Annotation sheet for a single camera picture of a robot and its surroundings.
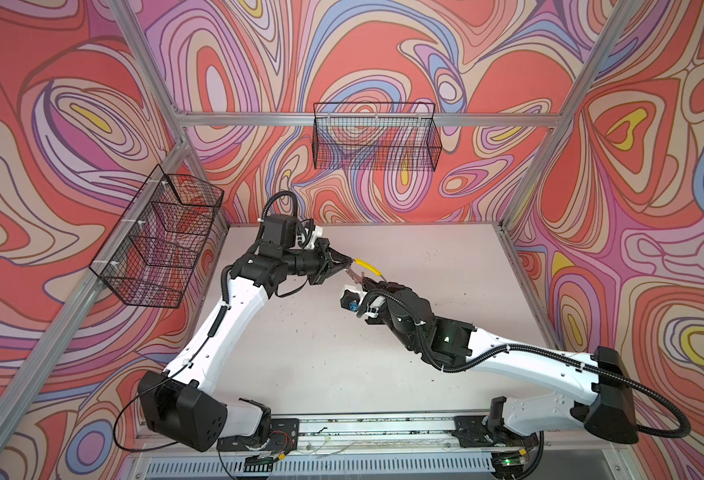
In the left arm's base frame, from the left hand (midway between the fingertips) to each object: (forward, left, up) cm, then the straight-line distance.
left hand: (357, 260), depth 69 cm
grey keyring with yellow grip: (-3, -1, -3) cm, 5 cm away
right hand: (-3, -4, -5) cm, 7 cm away
